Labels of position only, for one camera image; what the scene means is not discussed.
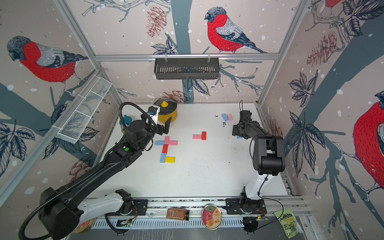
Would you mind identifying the black hanging shelf basket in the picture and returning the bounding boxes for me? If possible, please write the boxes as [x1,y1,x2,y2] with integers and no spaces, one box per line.
[154,58,220,80]

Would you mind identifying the teal lid jar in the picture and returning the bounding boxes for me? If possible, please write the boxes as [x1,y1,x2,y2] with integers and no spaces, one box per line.
[123,115,133,126]

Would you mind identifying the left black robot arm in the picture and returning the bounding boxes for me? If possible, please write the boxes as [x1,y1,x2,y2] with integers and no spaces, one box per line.
[19,102,172,240]

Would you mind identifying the brown packet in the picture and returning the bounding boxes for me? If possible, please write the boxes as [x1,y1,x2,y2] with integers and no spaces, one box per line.
[166,208,190,221]

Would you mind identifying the glass lid yellow knob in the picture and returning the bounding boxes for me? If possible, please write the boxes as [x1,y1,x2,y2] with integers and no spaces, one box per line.
[154,98,178,115]

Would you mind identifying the pink round cup lid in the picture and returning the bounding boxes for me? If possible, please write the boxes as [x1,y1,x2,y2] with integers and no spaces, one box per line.
[201,204,222,230]

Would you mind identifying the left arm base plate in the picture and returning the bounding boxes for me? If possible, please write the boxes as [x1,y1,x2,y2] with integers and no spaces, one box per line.
[107,199,148,217]

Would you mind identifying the yellow pot with handle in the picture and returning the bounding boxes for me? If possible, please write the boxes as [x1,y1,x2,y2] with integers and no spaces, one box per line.
[158,110,178,124]

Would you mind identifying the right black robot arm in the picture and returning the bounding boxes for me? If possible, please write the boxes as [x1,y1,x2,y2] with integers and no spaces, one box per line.
[232,110,286,214]

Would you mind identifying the white wire basket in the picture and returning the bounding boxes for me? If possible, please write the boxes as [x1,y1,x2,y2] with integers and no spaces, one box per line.
[56,77,112,144]

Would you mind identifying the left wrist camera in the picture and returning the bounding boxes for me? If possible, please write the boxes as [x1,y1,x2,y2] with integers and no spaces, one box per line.
[147,105,160,125]

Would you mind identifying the red round tin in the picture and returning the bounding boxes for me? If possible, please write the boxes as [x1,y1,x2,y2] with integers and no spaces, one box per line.
[72,219,96,234]

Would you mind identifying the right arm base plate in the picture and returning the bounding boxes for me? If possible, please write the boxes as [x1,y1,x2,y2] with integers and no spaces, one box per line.
[223,198,267,215]

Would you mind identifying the green snack packet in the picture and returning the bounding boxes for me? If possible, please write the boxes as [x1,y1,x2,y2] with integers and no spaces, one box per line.
[274,208,304,239]

